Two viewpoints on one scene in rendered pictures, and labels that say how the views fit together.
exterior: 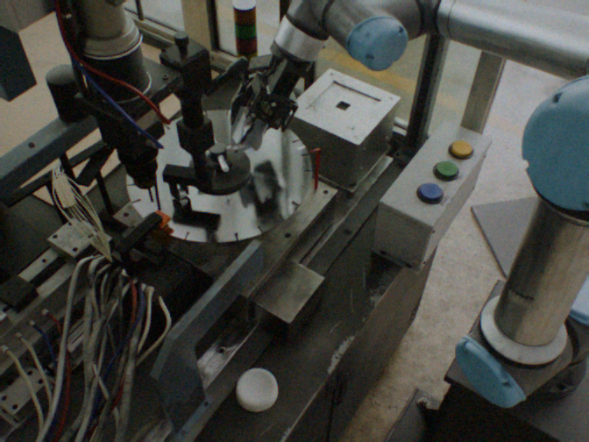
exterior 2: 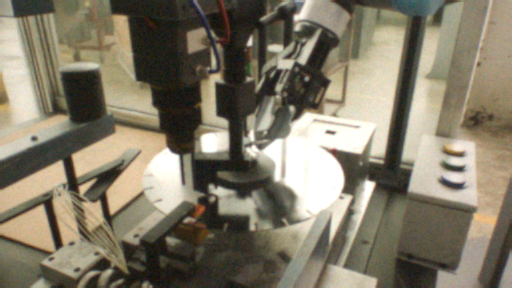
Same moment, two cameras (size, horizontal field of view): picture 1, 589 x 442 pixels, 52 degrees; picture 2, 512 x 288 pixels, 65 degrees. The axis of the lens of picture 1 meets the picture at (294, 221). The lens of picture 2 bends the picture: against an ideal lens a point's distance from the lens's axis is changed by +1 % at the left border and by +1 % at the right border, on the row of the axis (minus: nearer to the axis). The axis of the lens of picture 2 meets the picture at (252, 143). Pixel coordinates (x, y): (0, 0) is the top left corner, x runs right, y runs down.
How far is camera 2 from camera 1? 0.53 m
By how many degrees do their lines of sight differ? 26
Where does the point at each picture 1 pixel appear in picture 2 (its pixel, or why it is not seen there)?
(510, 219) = not seen: hidden behind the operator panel
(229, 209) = (266, 198)
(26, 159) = (26, 148)
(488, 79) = (461, 88)
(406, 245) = (441, 239)
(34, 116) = (34, 180)
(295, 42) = (326, 13)
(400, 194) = (425, 184)
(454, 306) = not seen: outside the picture
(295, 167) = (319, 161)
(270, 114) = (301, 92)
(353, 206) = (360, 220)
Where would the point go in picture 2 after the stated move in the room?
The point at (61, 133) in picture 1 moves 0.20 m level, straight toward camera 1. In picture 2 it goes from (72, 129) to (114, 188)
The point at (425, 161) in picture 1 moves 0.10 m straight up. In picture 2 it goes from (429, 160) to (439, 114)
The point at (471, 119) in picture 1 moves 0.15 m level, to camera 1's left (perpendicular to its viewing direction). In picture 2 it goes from (447, 131) to (385, 134)
